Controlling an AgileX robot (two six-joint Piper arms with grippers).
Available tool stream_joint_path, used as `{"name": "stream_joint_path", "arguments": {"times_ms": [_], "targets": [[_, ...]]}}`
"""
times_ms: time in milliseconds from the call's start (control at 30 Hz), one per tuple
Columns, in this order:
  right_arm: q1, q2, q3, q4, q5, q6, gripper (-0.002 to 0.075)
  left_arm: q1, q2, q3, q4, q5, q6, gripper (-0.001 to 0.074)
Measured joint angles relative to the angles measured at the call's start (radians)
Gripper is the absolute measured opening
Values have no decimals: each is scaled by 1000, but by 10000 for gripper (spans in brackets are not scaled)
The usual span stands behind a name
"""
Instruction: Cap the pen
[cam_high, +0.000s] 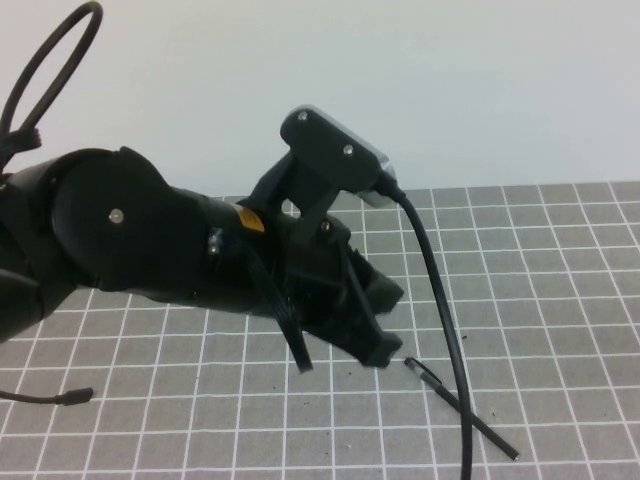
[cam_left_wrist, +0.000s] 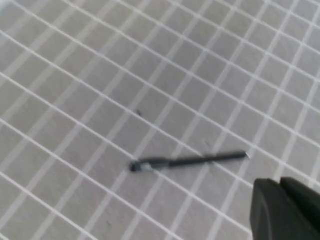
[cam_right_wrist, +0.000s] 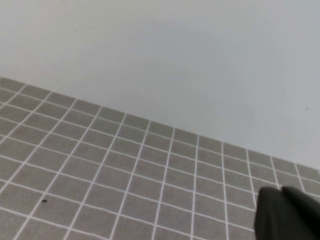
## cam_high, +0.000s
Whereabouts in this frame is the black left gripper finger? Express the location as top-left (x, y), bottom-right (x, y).
top-left (357, 249), bottom-right (405, 314)
top-left (344, 269), bottom-right (404, 370)

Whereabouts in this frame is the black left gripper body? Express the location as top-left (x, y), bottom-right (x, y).
top-left (264, 214), bottom-right (361, 351)

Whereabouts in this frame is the black pen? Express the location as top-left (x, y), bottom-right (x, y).
top-left (433, 380), bottom-right (521, 461)

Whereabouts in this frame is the grey grid mat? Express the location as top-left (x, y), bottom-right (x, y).
top-left (0, 182), bottom-right (640, 480)

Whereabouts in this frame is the black left gripper ribbon cable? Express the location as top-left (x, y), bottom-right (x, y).
top-left (244, 244), bottom-right (315, 375)

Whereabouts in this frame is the black left camera cable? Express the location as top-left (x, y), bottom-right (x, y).
top-left (377, 172), bottom-right (475, 480)

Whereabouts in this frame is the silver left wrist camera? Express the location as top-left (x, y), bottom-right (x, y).
top-left (292, 103), bottom-right (397, 209)

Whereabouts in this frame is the black left camera mount bracket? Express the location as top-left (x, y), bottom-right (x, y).
top-left (249, 107), bottom-right (389, 249)

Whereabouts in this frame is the loose black cable with plug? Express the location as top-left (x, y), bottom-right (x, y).
top-left (0, 387), bottom-right (95, 407)

